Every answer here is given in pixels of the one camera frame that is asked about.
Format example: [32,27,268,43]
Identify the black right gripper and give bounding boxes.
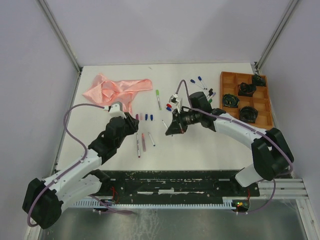
[166,107,201,135]

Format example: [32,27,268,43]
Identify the magenta capped whiteboard marker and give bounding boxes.
[136,133,141,158]

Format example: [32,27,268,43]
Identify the pink translucent highlighter pen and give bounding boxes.
[141,133,147,152]

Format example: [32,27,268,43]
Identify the lime green capped marker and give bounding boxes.
[155,89,162,110]

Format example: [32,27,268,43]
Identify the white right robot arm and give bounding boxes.
[165,91,294,196]

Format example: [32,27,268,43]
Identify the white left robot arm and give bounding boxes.
[22,112,139,229]

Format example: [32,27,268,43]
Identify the pink satin cloth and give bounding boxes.
[82,73,153,113]

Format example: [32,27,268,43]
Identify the far blue marker left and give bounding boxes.
[190,79,206,90]

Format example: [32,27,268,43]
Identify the far blue marker right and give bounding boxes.
[197,76,208,90]

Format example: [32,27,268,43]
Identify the blue yellow rolled tie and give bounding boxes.
[222,93,240,108]

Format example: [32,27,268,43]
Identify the orange wooden divider tray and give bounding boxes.
[219,71,274,130]

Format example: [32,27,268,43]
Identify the dark floral rolled tie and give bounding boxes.
[239,106,258,124]

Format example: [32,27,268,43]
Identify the dark rolled tie top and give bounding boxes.
[251,74,266,87]

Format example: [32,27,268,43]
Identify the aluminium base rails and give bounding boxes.
[254,178,309,200]

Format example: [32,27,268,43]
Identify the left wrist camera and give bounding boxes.
[103,101,127,119]

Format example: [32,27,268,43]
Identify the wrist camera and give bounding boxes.
[103,101,127,119]
[169,93,183,113]

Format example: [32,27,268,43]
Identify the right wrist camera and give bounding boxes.
[169,93,183,113]

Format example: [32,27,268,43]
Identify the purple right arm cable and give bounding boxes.
[174,79,294,216]

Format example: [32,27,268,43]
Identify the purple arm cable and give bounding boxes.
[26,103,137,228]
[174,79,294,216]

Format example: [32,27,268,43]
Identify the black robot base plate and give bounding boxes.
[91,169,260,203]

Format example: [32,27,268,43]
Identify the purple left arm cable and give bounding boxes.
[26,103,137,228]

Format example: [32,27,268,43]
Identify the light blue cable duct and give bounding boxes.
[71,197,247,210]

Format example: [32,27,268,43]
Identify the aluminium frame post right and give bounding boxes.
[251,0,302,75]

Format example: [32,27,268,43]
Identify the aluminium frame post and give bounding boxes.
[36,0,82,73]
[251,0,302,75]

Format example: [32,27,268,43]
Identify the aluminium frame post left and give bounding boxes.
[36,0,82,73]

